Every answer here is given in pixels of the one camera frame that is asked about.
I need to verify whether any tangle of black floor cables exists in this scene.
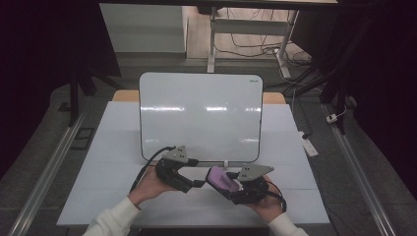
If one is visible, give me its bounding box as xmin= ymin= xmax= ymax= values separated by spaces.
xmin=214 ymin=7 xmax=313 ymax=68

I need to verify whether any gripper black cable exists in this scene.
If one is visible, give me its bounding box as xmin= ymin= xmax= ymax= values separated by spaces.
xmin=266 ymin=180 xmax=288 ymax=213
xmin=129 ymin=146 xmax=177 ymax=194

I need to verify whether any person's right hand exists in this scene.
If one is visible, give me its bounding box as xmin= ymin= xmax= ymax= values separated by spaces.
xmin=245 ymin=175 xmax=286 ymax=225

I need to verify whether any black and purple board eraser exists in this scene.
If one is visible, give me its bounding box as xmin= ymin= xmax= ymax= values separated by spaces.
xmin=205 ymin=165 xmax=244 ymax=195

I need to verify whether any wooden table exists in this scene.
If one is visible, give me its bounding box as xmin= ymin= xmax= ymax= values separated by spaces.
xmin=111 ymin=89 xmax=287 ymax=105

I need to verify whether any aluminium rail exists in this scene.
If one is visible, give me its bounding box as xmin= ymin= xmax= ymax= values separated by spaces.
xmin=322 ymin=103 xmax=398 ymax=236
xmin=7 ymin=109 xmax=89 ymax=236

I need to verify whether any black stand with legs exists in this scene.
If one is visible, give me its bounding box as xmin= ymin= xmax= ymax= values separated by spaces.
xmin=284 ymin=55 xmax=350 ymax=136

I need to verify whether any white cabinet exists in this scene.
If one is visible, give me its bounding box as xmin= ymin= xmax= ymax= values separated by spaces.
xmin=99 ymin=3 xmax=189 ymax=54

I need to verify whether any white dry-erase board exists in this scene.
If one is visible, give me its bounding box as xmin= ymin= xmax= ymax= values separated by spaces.
xmin=139 ymin=72 xmax=265 ymax=164

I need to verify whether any person's left hand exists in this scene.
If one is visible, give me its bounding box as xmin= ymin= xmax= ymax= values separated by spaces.
xmin=127 ymin=165 xmax=178 ymax=207

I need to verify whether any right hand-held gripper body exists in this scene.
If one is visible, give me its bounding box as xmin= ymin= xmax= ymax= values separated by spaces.
xmin=230 ymin=164 xmax=275 ymax=206

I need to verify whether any white power strip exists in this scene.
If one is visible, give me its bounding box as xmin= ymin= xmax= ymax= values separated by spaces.
xmin=297 ymin=130 xmax=320 ymax=158

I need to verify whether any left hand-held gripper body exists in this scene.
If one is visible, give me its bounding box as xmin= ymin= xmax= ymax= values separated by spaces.
xmin=155 ymin=146 xmax=193 ymax=194

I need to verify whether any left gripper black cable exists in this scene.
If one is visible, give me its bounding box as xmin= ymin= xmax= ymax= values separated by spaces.
xmin=129 ymin=146 xmax=177 ymax=194

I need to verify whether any black tripod stand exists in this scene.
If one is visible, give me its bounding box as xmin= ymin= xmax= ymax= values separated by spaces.
xmin=58 ymin=63 xmax=123 ymax=128

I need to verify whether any white desk frame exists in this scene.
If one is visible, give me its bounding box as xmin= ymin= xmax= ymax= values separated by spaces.
xmin=206 ymin=6 xmax=300 ymax=80

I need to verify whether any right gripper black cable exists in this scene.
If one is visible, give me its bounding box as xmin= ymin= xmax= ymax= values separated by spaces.
xmin=266 ymin=180 xmax=288 ymax=213

